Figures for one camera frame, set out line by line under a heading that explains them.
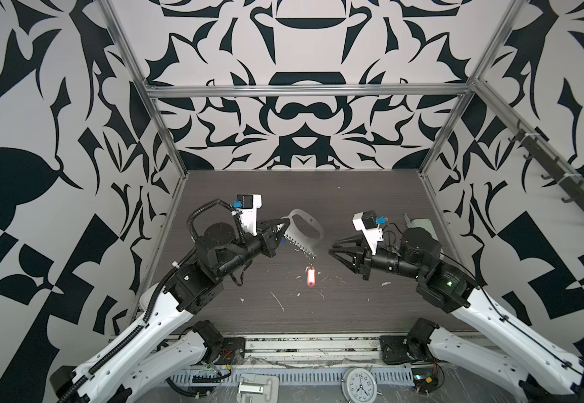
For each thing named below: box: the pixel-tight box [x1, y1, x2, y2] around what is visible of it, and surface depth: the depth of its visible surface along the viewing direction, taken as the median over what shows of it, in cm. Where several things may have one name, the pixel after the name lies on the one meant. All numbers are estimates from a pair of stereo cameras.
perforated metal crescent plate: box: [281, 208, 324, 260], surface depth 66 cm
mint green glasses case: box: [404, 213, 439, 241], surface depth 101 cm
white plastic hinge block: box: [235, 372, 280, 403], surface depth 69 cm
